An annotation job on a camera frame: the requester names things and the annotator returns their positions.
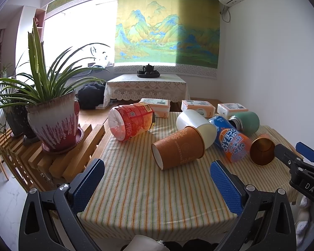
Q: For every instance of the right tissue pack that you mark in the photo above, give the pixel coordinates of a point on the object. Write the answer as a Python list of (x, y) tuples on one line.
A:
[(226, 110)]

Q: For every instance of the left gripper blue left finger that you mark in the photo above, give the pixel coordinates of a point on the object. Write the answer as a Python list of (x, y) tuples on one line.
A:
[(84, 184)]

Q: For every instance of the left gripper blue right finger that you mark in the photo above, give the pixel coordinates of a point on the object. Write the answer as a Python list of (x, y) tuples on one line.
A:
[(230, 187)]

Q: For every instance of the left tissue pack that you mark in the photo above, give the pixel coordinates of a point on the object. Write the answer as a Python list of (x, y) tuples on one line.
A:
[(161, 107)]

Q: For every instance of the red white flower pot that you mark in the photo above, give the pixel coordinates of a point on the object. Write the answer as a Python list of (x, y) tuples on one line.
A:
[(55, 123)]

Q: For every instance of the green thermos bottle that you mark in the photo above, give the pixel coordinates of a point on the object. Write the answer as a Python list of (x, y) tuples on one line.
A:
[(247, 123)]

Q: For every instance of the blue orange drink cup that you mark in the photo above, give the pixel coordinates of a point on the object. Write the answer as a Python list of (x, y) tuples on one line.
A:
[(233, 143)]

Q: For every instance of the middle tissue pack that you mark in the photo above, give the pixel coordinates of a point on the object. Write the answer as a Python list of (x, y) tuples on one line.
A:
[(204, 108)]

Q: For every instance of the white gloved right hand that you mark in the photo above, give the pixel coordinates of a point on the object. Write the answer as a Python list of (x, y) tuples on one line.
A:
[(304, 223)]

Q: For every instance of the landscape painting roller blind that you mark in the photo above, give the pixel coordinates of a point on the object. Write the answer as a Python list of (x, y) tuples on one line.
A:
[(175, 36)]

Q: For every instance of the striped tablecloth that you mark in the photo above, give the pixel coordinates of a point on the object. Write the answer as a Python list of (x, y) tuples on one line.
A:
[(136, 197)]

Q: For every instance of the tissue pack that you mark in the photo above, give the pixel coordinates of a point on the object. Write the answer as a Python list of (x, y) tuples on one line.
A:
[(226, 110), (204, 108), (161, 107)]

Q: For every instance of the white wall shelf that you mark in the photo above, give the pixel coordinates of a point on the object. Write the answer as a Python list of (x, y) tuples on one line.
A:
[(39, 18)]

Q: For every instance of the lace covered side table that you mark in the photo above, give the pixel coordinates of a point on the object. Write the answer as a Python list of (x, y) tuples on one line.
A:
[(130, 87)]

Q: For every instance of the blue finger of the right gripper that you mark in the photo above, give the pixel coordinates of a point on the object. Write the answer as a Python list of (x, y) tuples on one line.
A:
[(285, 155), (305, 151)]

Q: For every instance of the red instant noodle cup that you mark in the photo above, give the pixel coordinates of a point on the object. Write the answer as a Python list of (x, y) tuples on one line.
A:
[(128, 121)]

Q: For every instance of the brown paper cup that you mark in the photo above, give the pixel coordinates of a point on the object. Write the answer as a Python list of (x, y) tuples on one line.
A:
[(179, 148)]

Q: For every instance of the white plastic cup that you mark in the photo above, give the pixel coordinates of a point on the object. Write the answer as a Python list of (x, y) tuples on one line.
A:
[(192, 118)]

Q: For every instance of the black bag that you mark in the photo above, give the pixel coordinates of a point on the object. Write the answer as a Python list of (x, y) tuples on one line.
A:
[(91, 95)]

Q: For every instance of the dark small plant pot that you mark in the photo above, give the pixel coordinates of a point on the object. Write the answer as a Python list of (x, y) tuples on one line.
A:
[(17, 118)]

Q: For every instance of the wooden slat plant stand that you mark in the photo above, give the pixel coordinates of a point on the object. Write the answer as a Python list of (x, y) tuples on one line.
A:
[(34, 168)]

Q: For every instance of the green spider plant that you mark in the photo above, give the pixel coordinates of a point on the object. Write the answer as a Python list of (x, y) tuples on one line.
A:
[(44, 83)]

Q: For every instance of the copper metal cup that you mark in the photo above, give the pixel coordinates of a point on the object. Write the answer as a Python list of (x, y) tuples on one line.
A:
[(262, 150)]

